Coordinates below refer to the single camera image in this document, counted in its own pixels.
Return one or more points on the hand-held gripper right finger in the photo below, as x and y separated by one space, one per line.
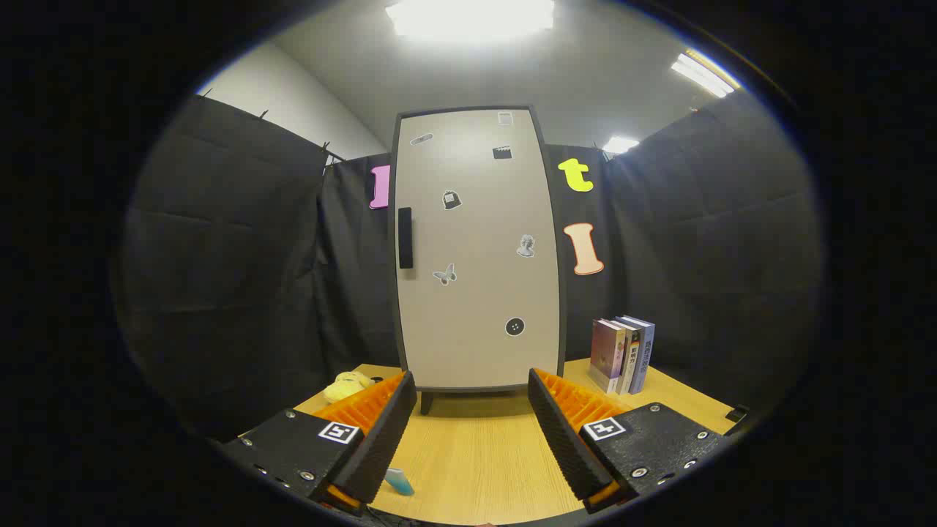
564 446

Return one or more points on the small black table clamp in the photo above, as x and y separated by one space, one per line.
738 413

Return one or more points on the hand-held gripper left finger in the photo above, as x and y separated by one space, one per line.
381 446

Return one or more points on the dark grey cabinet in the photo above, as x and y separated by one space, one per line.
563 293

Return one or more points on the small ceiling light panel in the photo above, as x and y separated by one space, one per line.
620 144

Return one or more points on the yellow plush toy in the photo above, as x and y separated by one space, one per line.
348 386

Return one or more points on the large ceiling light panel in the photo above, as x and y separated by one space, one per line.
468 18

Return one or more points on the white blue cosmetic tube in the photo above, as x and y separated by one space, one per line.
400 482

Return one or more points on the black backdrop cloth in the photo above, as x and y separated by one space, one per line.
234 256

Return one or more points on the long ceiling strip light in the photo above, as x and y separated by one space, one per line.
701 73

